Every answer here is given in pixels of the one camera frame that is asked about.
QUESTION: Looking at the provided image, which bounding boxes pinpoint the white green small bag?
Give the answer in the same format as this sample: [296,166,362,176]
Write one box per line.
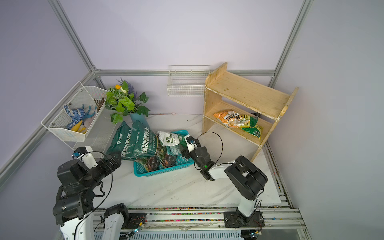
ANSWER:
[156,131,187,148]

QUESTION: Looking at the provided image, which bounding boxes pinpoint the yellow toy in rack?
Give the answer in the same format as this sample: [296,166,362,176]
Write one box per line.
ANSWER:
[71,120,87,134]

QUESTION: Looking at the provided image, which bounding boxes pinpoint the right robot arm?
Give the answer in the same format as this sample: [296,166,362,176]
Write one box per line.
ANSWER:
[182,147,268,230]

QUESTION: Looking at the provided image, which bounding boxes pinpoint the yellow green fertilizer bag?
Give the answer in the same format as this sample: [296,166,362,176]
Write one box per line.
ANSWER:
[240,115,263,139]

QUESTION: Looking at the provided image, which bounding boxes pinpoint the artificial green plant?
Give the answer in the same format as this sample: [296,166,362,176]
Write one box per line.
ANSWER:
[105,78,151,125]

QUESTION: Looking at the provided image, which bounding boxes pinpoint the orange green snack bag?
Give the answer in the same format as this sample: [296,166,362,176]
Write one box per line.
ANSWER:
[213,110,251,128]

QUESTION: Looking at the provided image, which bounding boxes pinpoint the dark green soil bag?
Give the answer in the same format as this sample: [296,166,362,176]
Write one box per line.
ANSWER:
[106,121,145,161]
[125,121,177,172]

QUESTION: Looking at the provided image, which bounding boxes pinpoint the teal plastic basket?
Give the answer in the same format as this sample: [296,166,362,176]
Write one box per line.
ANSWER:
[134,130,193,177]

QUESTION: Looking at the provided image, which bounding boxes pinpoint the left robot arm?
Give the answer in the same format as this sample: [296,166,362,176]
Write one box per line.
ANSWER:
[53,147,147,240]

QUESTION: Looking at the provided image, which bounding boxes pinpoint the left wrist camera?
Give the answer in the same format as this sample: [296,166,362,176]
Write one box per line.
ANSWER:
[73,146,98,169]

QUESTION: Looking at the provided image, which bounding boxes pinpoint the teal white fertilizer bag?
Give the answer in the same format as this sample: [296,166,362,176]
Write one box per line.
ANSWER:
[166,145,183,156]

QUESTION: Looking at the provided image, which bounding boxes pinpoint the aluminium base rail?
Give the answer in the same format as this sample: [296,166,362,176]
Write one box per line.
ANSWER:
[86,205,313,240]

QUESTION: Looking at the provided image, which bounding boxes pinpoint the blue knitted glove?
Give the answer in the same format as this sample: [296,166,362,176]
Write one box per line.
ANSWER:
[64,105,98,130]

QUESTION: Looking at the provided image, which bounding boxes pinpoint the wooden two-tier shelf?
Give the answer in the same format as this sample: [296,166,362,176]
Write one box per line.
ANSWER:
[203,62,299,161]

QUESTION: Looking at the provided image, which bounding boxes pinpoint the teal vase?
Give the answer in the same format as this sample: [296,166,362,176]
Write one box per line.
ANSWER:
[130,113,150,128]

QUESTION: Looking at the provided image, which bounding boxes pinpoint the white wire wall basket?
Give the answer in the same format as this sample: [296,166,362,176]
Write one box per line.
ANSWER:
[167,65,211,97]

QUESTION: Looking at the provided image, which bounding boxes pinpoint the white mesh corner rack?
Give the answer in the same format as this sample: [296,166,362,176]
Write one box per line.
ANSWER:
[41,82,115,152]

